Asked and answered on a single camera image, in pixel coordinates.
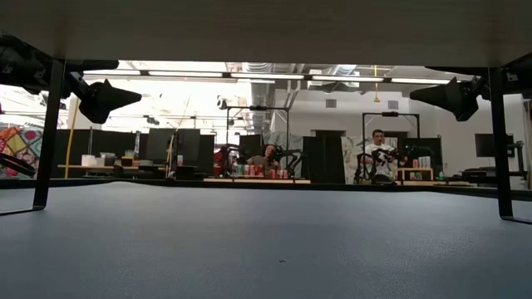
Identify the ceiling light strip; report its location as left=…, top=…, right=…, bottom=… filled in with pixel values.
left=147, top=70, right=224, bottom=78
left=82, top=68, right=142, bottom=76
left=390, top=76, right=452, bottom=86
left=311, top=74, right=384, bottom=83
left=229, top=72, right=305, bottom=81

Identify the silver ventilation duct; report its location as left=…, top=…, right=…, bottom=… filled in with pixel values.
left=243, top=61, right=276, bottom=108

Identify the black station frame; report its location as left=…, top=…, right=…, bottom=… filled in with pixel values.
left=225, top=104, right=291, bottom=178
left=362, top=110, right=421, bottom=178

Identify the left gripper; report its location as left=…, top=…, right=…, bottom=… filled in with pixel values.
left=62, top=60, right=143, bottom=125

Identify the colourful patchwork quilt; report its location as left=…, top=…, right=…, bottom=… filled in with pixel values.
left=0, top=125, right=43, bottom=179

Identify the black partition panel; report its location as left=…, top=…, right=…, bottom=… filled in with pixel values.
left=52, top=127, right=215, bottom=180

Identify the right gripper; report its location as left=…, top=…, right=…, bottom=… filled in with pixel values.
left=408, top=65, right=491, bottom=123

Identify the wooden bench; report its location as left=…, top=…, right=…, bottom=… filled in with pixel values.
left=57, top=164, right=126, bottom=172

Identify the white container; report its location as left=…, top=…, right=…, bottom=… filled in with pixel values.
left=81, top=154, right=106, bottom=168

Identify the black screen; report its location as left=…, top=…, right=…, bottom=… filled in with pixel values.
left=398, top=136, right=443, bottom=167

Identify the blue table mat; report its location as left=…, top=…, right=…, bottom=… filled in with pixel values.
left=0, top=182, right=532, bottom=299

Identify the person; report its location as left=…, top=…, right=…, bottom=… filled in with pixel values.
left=364, top=129, right=398, bottom=180
left=248, top=144, right=282, bottom=172

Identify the black monitor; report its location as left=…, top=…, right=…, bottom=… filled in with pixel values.
left=475, top=132, right=515, bottom=159
left=145, top=127, right=176, bottom=165
left=176, top=127, right=202, bottom=167

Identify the light wooden board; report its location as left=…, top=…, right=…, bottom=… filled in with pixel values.
left=0, top=0, right=532, bottom=225

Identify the wooden side table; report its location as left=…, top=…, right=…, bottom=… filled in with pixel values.
left=394, top=166, right=436, bottom=182

